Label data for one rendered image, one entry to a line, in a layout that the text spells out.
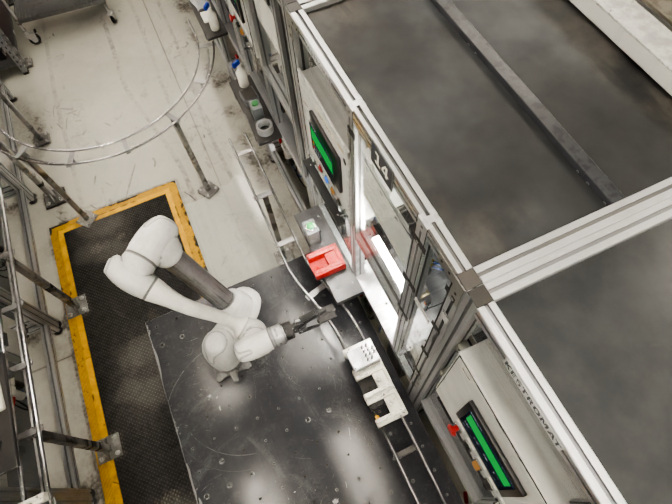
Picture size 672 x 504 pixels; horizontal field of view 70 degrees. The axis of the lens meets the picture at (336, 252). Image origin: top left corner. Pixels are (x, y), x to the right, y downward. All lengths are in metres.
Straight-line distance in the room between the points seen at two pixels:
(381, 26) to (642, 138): 0.81
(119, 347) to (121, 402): 0.36
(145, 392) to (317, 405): 1.33
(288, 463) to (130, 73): 3.70
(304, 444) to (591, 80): 1.82
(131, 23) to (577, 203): 4.74
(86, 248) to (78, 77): 1.81
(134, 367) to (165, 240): 1.59
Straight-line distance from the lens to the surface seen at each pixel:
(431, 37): 1.64
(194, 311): 1.99
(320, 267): 2.35
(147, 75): 4.86
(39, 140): 4.75
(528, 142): 1.40
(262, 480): 2.40
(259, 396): 2.44
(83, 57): 5.31
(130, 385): 3.41
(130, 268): 1.94
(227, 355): 2.28
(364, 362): 2.18
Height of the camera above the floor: 3.04
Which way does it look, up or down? 63 degrees down
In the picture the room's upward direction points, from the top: 6 degrees counter-clockwise
